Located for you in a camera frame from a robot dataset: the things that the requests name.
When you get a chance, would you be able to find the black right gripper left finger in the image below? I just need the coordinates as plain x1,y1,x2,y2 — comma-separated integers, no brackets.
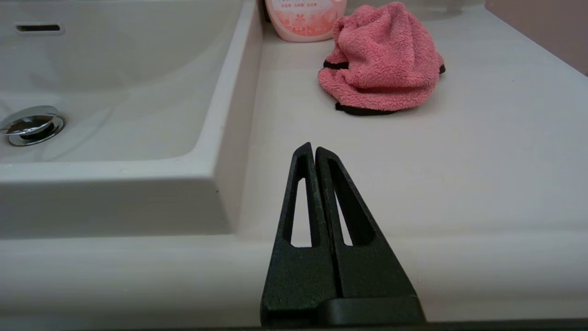
260,142,341,328

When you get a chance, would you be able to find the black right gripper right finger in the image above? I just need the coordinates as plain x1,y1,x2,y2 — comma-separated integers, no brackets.
315,146,426,325

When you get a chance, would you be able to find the pink fluffy cloth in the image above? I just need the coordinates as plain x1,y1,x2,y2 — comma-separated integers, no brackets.
318,2,446,116

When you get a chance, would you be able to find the white ceramic sink basin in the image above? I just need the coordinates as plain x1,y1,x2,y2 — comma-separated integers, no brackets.
0,0,263,240

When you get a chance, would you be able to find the pink pump soap bottle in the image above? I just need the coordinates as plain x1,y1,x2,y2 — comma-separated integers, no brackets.
264,0,348,43

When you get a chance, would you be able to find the chrome drain stopper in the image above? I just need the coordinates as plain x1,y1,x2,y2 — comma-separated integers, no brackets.
0,105,66,147

